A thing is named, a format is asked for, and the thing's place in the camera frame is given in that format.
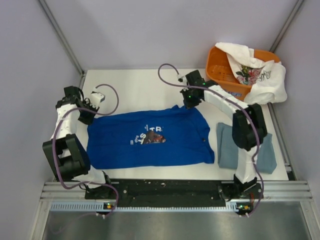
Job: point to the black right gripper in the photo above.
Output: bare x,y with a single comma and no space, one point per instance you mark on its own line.
187,103

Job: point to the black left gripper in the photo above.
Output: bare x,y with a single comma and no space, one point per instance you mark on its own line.
88,120

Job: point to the blue printed t shirt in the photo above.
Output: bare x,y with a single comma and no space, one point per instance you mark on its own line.
175,136

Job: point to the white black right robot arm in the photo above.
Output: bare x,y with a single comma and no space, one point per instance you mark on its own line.
248,128

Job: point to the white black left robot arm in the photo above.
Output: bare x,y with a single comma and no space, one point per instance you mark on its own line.
64,151

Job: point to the orange plastic basket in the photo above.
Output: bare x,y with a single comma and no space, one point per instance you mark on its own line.
237,82

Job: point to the folded grey blue t shirt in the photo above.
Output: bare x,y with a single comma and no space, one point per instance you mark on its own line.
228,152

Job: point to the white floral t shirt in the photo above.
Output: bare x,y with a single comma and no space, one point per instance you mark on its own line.
270,90

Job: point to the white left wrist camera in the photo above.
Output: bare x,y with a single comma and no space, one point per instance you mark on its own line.
96,98

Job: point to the grey slotted cable duct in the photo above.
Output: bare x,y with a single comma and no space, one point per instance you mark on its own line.
77,206

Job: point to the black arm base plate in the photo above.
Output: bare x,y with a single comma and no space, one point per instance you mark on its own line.
173,193

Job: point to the aluminium frame rail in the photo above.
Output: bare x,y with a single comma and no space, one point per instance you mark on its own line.
276,191

